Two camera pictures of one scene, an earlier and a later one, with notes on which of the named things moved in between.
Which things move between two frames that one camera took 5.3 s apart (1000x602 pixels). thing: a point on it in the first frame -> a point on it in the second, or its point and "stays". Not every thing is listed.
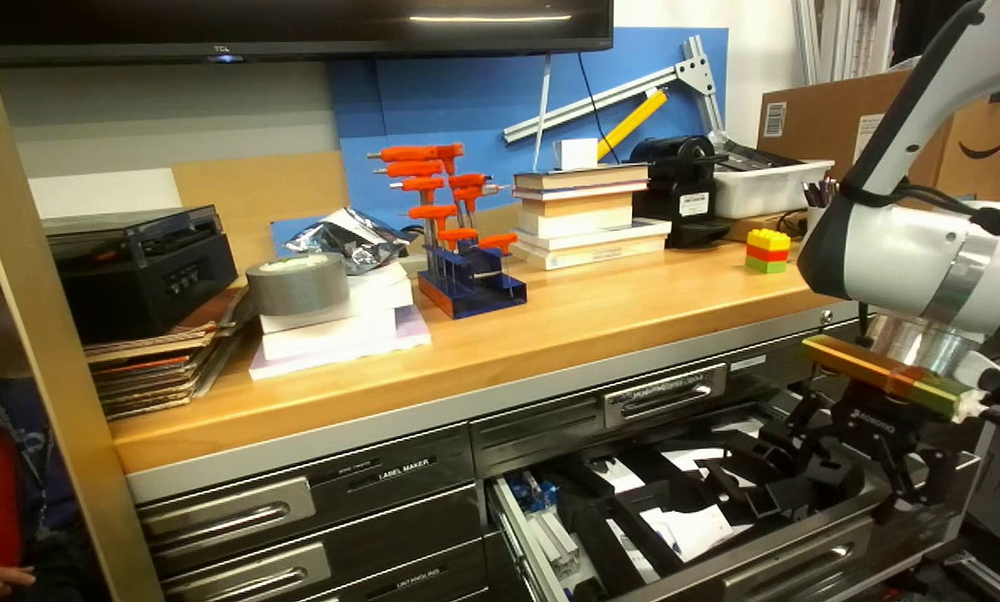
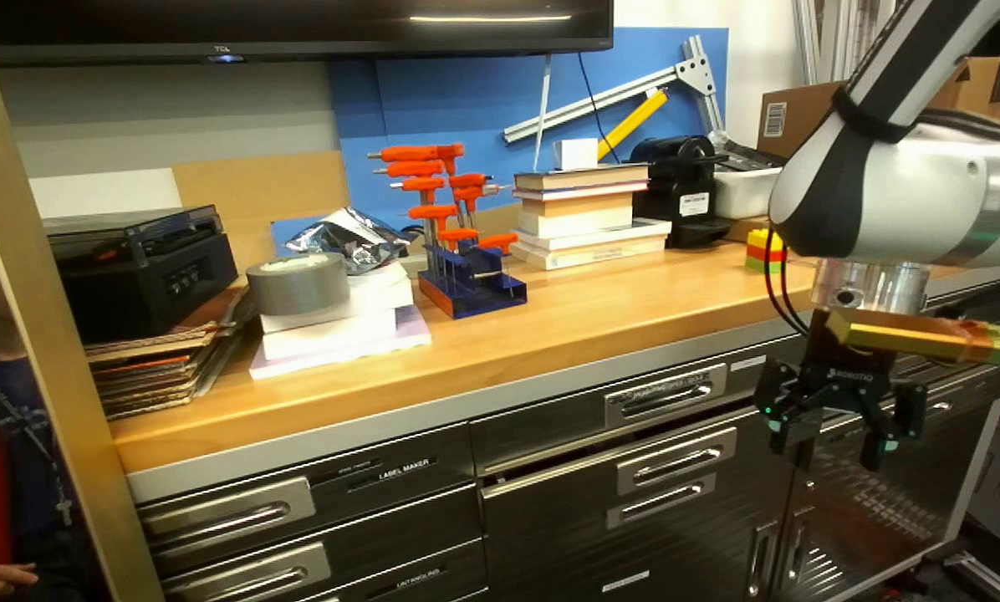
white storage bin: x=766 y=192 stays
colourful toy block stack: x=766 y=251 stays
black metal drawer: x=829 y=565 -> x=676 y=518
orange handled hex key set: x=467 y=271 stays
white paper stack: x=380 y=323 stays
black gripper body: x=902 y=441 -> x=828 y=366
